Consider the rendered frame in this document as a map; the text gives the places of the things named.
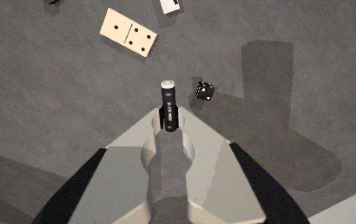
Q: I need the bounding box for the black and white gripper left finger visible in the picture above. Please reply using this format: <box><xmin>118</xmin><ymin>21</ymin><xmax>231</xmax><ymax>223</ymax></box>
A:
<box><xmin>31</xmin><ymin>105</ymin><xmax>164</xmax><ymax>224</ymax></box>

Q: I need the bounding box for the black die with white pips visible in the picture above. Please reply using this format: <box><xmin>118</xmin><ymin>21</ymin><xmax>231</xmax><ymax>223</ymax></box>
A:
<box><xmin>196</xmin><ymin>81</ymin><xmax>214</xmax><ymax>101</ymax></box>

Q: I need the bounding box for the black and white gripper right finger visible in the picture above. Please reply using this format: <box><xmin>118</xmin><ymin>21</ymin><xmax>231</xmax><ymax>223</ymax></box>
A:
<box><xmin>175</xmin><ymin>104</ymin><xmax>311</xmax><ymax>224</ymax></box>

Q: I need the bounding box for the black battery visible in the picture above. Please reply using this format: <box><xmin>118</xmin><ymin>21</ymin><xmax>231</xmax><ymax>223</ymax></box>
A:
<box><xmin>161</xmin><ymin>80</ymin><xmax>177</xmax><ymax>132</ymax></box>

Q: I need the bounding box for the cream domino tile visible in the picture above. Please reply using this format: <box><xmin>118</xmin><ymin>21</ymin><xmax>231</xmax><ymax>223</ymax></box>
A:
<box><xmin>100</xmin><ymin>8</ymin><xmax>157</xmax><ymax>56</ymax></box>

